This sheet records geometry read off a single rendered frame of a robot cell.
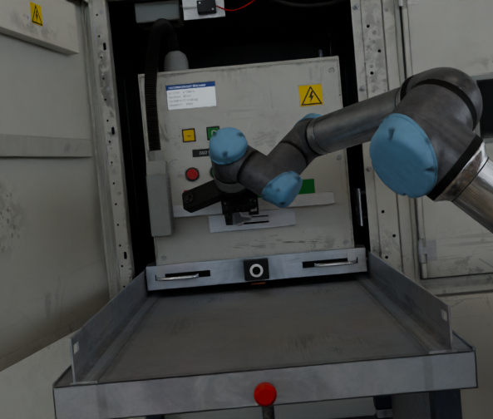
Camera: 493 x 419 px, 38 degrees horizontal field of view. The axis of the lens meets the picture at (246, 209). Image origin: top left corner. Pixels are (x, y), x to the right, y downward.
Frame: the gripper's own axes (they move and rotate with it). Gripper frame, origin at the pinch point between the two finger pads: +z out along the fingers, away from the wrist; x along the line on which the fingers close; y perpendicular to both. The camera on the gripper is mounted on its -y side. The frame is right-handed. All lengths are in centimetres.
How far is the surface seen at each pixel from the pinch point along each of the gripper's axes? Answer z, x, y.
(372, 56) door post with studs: -16, 31, 37
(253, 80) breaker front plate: -11.4, 31.3, 9.1
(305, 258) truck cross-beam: 9.2, -7.9, 17.6
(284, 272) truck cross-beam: 10.7, -10.5, 12.2
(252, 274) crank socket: 8.2, -11.3, 4.3
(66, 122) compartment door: -23.2, 16.2, -33.0
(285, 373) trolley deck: -49, -49, 8
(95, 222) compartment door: -3.4, 1.1, -31.2
